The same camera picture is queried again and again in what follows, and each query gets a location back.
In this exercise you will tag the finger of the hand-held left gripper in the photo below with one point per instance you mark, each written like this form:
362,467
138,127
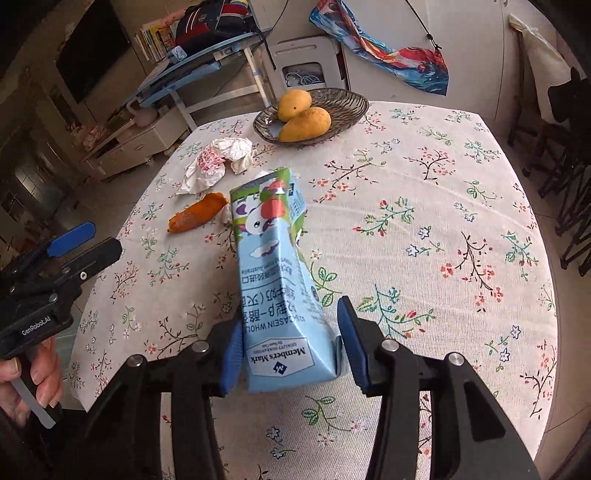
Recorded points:
92,261
74,236

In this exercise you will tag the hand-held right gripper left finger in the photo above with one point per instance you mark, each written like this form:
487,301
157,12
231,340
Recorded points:
231,353

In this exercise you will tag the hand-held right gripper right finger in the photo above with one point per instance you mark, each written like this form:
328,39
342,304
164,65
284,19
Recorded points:
348,341

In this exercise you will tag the light blue milk carton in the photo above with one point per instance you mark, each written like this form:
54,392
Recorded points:
272,286

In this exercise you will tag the curled orange mango peel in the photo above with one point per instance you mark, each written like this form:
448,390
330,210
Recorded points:
198,214

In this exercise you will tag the person's left hand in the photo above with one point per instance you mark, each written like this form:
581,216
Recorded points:
46,374

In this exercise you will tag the white plastic strip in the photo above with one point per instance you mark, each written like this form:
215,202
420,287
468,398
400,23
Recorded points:
37,406

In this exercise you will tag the floral tablecloth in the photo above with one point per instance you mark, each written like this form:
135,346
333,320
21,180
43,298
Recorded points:
415,277

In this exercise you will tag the pink cloth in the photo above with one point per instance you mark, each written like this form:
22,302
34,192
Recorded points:
87,136

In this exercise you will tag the cream television cabinet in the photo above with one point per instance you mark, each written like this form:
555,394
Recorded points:
134,138

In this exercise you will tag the pink kettlebell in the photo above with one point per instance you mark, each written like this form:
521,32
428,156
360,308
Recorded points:
142,115

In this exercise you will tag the crumpled white paper wrapper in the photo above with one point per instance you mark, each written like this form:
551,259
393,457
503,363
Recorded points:
207,161

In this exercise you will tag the black television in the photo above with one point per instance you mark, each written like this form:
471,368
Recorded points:
92,46

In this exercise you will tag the light blue box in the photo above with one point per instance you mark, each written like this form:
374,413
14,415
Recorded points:
178,54

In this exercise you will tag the row of books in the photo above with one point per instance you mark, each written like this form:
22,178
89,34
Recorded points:
154,41

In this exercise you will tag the blue and white study desk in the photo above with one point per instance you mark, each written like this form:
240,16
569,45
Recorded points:
198,62

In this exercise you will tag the long yellow mango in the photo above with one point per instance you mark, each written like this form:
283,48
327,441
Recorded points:
304,124

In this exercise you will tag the grey glass fruit plate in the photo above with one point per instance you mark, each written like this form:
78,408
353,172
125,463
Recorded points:
346,108

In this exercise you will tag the round yellow mango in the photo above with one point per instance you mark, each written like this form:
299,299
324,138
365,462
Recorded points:
294,104

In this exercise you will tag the dark striped backpack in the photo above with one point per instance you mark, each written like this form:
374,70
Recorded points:
207,23

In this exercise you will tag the black folding chair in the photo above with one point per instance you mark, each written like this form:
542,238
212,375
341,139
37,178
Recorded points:
572,184

